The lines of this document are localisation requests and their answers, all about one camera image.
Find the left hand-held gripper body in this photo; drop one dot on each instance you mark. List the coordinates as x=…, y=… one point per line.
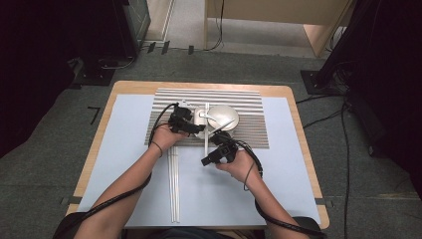
x=179, y=118

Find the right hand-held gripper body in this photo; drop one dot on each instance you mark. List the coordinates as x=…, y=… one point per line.
x=222, y=151

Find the white ceramic chopstick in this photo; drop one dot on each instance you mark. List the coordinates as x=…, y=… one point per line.
x=207, y=116
x=206, y=146
x=227, y=125

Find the white round bowl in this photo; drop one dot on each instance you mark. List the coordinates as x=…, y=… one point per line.
x=225, y=114

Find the row of white chopsticks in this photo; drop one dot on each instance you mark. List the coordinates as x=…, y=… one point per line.
x=174, y=192

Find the person's left hand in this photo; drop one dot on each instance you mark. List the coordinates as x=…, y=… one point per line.
x=167, y=137

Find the person's right hand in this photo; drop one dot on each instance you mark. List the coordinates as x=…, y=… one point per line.
x=244, y=166

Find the brown striped woven placemat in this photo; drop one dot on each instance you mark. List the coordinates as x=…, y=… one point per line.
x=252, y=132

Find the black wrist band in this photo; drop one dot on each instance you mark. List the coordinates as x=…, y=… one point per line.
x=247, y=177
x=158, y=148

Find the pale blue table sheet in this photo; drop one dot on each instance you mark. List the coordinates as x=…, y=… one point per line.
x=205, y=199

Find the black angled floor tape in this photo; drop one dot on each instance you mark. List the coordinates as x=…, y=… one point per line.
x=96, y=114

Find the person's dark clothing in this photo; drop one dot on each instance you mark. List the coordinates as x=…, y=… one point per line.
x=199, y=235

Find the black stand base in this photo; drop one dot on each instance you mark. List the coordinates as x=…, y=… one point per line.
x=94, y=78
x=310, y=83

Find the dark monitor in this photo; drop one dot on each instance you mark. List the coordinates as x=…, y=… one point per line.
x=136, y=23

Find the grey tape strip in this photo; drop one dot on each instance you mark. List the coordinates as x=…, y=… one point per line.
x=326, y=202
x=69, y=200

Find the light wooden desk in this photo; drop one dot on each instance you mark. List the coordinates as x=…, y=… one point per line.
x=275, y=11

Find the dark curtain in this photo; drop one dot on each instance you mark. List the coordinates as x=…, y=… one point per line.
x=391, y=83
x=33, y=66

